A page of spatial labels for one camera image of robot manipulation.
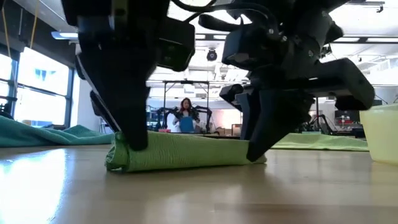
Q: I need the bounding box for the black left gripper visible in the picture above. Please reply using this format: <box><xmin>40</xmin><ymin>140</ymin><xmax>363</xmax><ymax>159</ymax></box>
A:
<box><xmin>77</xmin><ymin>15</ymin><xmax>161</xmax><ymax>152</ymax></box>

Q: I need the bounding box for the background metal rig frame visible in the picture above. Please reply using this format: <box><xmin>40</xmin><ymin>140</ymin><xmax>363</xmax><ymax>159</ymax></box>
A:
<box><xmin>162</xmin><ymin>80</ymin><xmax>211</xmax><ymax>125</ymax></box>

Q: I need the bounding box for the ribbed green microfiber towel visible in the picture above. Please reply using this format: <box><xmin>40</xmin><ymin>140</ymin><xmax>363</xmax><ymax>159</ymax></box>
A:
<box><xmin>104</xmin><ymin>130</ymin><xmax>267</xmax><ymax>174</ymax></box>

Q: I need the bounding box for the black right camera cable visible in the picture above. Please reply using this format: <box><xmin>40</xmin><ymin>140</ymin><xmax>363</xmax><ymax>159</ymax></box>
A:
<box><xmin>197</xmin><ymin>2</ymin><xmax>274</xmax><ymax>34</ymax></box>

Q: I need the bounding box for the fluffy green microfiber towel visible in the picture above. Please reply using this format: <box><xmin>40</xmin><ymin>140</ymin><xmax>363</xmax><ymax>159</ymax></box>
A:
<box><xmin>272</xmin><ymin>133</ymin><xmax>370</xmax><ymax>152</ymax></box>

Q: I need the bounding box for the dark computer monitor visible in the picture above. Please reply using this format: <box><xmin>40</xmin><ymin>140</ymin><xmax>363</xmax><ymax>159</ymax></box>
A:
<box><xmin>348</xmin><ymin>99</ymin><xmax>384</xmax><ymax>123</ymax></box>

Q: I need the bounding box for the yellow hanging cord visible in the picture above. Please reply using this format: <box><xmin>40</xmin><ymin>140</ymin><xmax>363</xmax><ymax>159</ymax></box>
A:
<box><xmin>29</xmin><ymin>0</ymin><xmax>40</xmax><ymax>49</ymax></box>
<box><xmin>1</xmin><ymin>0</ymin><xmax>12</xmax><ymax>60</ymax></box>

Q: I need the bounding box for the black left camera cable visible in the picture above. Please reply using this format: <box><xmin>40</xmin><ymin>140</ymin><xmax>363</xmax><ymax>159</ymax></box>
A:
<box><xmin>170</xmin><ymin>0</ymin><xmax>219</xmax><ymax>9</ymax></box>

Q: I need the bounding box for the teal microfiber towel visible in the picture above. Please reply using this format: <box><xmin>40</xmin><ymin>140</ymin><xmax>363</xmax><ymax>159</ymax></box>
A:
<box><xmin>0</xmin><ymin>114</ymin><xmax>114</xmax><ymax>149</ymax></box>

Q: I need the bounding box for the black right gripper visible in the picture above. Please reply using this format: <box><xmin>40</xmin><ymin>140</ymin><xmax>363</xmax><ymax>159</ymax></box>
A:
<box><xmin>219</xmin><ymin>33</ymin><xmax>376</xmax><ymax>163</ymax></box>

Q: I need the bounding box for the background black table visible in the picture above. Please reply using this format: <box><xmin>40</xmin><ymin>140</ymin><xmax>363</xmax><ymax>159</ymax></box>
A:
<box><xmin>149</xmin><ymin>132</ymin><xmax>242</xmax><ymax>140</ymax></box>

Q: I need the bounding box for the black camera cable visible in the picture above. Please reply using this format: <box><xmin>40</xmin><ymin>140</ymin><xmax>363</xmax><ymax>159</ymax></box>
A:
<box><xmin>170</xmin><ymin>0</ymin><xmax>219</xmax><ymax>9</ymax></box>
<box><xmin>197</xmin><ymin>2</ymin><xmax>274</xmax><ymax>34</ymax></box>

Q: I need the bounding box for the person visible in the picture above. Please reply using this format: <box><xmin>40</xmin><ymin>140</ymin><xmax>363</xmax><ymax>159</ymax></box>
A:
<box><xmin>172</xmin><ymin>97</ymin><xmax>200</xmax><ymax>133</ymax></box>

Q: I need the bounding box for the yellow translucent plastic basket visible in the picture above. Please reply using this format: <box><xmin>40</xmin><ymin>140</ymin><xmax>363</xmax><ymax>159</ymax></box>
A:
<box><xmin>359</xmin><ymin>103</ymin><xmax>398</xmax><ymax>166</ymax></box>

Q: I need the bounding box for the long ceiling light strip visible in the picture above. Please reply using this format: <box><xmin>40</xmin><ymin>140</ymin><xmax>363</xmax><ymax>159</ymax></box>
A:
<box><xmin>334</xmin><ymin>36</ymin><xmax>398</xmax><ymax>44</ymax></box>

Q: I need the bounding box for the short ceiling light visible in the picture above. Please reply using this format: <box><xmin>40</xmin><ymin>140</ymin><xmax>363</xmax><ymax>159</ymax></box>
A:
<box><xmin>50</xmin><ymin>30</ymin><xmax>80</xmax><ymax>40</ymax></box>

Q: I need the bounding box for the large bright window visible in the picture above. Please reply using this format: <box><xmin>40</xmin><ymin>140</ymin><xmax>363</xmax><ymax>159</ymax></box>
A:
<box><xmin>0</xmin><ymin>53</ymin><xmax>14</xmax><ymax>108</ymax></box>
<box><xmin>15</xmin><ymin>46</ymin><xmax>71</xmax><ymax>127</ymax></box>

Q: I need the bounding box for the brown cardboard box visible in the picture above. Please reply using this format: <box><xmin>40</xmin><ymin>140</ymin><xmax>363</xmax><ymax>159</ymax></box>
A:
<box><xmin>214</xmin><ymin>123</ymin><xmax>243</xmax><ymax>136</ymax></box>

